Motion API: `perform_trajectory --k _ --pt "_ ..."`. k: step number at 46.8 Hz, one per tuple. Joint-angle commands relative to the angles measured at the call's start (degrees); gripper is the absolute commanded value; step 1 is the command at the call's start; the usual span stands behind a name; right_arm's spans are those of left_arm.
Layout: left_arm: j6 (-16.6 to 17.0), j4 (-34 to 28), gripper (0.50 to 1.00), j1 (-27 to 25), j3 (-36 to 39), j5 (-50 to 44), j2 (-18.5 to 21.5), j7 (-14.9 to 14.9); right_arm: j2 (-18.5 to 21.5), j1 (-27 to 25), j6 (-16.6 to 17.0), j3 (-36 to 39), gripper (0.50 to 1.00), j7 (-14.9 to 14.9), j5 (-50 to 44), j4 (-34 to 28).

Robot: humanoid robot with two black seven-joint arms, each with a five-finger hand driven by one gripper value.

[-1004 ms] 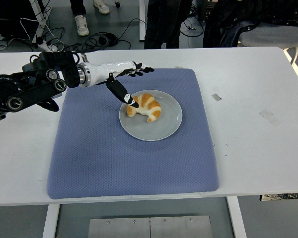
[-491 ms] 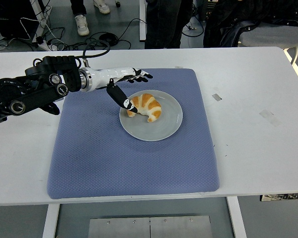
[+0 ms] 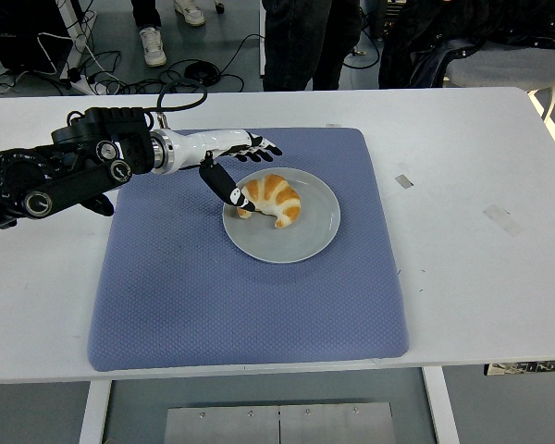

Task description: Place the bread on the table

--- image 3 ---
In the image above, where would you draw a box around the blue quilted mat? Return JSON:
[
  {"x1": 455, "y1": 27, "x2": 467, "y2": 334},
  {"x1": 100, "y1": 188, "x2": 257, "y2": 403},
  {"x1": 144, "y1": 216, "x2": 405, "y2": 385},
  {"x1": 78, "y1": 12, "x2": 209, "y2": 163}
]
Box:
[{"x1": 86, "y1": 127, "x2": 410, "y2": 374}]

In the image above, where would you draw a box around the dark equipment rack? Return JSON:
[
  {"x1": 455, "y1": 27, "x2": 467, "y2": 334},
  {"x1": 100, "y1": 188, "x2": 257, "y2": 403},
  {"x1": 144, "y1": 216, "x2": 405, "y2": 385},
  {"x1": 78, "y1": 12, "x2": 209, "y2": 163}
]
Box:
[{"x1": 368, "y1": 0, "x2": 400, "y2": 41}]

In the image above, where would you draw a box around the black cable coil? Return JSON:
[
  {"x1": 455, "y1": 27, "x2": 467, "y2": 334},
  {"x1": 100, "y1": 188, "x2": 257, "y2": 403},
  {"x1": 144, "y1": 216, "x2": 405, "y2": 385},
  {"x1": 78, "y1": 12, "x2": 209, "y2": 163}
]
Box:
[{"x1": 159, "y1": 58, "x2": 244, "y2": 93}]

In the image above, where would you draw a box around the person with white shoes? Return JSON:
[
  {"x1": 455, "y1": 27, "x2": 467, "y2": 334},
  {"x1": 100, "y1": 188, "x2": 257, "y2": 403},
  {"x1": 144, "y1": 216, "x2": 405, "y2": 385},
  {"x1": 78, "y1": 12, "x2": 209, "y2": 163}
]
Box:
[{"x1": 129, "y1": 0, "x2": 206, "y2": 68}]

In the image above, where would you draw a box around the orange white croissant bread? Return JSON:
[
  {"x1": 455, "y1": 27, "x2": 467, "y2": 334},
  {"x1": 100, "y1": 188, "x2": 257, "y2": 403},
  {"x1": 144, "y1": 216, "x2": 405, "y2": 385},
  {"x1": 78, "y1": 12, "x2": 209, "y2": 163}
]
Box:
[{"x1": 236, "y1": 173, "x2": 302, "y2": 229}]

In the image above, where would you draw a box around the black white printed sticker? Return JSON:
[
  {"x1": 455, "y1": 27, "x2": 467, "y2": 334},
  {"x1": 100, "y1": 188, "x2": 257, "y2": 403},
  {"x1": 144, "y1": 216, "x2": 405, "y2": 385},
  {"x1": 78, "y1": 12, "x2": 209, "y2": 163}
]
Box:
[{"x1": 484, "y1": 359, "x2": 555, "y2": 377}]

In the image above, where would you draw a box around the grey round plate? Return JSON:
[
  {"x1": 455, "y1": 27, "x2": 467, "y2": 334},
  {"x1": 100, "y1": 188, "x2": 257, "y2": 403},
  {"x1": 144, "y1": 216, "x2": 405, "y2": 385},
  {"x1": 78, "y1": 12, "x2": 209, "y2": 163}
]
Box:
[{"x1": 221, "y1": 166, "x2": 342, "y2": 265}]

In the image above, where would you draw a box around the black floor cable with plug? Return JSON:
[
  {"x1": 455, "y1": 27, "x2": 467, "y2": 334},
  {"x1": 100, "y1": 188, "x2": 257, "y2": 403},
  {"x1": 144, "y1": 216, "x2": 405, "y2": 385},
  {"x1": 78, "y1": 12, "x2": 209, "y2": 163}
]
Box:
[{"x1": 341, "y1": 4, "x2": 381, "y2": 71}]

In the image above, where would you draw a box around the white table leg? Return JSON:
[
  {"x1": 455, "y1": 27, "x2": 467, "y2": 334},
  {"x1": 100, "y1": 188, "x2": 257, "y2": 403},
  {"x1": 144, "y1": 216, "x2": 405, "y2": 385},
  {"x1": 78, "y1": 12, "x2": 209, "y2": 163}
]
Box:
[
  {"x1": 421, "y1": 364, "x2": 461, "y2": 444},
  {"x1": 78, "y1": 379, "x2": 113, "y2": 444}
]

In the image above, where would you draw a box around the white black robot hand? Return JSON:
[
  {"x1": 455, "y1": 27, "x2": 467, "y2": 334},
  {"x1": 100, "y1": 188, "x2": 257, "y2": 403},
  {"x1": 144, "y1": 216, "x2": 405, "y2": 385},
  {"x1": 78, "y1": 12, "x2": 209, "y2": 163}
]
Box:
[{"x1": 168, "y1": 129, "x2": 284, "y2": 217}]

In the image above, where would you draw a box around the person in dark trousers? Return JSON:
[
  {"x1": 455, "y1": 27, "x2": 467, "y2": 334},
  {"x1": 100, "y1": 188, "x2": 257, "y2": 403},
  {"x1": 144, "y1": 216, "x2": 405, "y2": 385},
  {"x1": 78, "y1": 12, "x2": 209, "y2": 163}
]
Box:
[{"x1": 262, "y1": 0, "x2": 364, "y2": 93}]

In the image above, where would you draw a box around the grey padded chair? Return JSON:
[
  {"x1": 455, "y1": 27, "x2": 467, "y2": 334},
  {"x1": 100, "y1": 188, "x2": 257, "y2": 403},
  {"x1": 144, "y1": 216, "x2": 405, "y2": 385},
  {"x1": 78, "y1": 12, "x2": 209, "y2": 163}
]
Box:
[{"x1": 442, "y1": 38, "x2": 555, "y2": 124}]

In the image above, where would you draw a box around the white power strip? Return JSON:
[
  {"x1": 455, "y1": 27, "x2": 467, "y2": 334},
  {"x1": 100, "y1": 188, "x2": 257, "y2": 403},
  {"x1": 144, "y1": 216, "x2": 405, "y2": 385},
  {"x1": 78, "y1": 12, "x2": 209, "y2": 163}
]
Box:
[{"x1": 67, "y1": 73, "x2": 108, "y2": 97}]

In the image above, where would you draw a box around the white stand frame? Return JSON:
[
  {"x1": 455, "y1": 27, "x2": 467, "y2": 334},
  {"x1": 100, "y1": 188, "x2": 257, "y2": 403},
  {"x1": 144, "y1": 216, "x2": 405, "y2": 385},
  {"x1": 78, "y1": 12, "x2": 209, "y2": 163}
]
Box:
[{"x1": 55, "y1": 0, "x2": 98, "y2": 80}]

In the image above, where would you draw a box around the large clear tape patch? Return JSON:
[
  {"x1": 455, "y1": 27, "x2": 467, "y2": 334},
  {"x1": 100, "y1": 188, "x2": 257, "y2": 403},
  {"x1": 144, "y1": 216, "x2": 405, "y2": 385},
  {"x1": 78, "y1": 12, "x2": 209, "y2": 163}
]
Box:
[{"x1": 481, "y1": 203, "x2": 524, "y2": 238}]

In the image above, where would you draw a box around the dark jacket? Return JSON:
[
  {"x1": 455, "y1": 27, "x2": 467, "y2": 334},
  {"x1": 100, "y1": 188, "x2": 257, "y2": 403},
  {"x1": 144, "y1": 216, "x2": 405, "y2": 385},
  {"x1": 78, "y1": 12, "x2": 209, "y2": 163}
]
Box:
[{"x1": 377, "y1": 0, "x2": 555, "y2": 90}]

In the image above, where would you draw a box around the black equipment box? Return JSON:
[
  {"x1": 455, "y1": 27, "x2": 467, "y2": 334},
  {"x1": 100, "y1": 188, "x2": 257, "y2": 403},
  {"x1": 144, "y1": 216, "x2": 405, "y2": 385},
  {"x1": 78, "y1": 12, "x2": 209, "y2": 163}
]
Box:
[{"x1": 0, "y1": 0, "x2": 75, "y2": 75}]

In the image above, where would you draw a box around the white upright post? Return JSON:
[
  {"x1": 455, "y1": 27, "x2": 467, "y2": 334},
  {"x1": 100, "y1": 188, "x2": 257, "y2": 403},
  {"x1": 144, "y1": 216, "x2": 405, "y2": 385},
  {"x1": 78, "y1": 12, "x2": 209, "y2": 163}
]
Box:
[{"x1": 258, "y1": 0, "x2": 266, "y2": 78}]

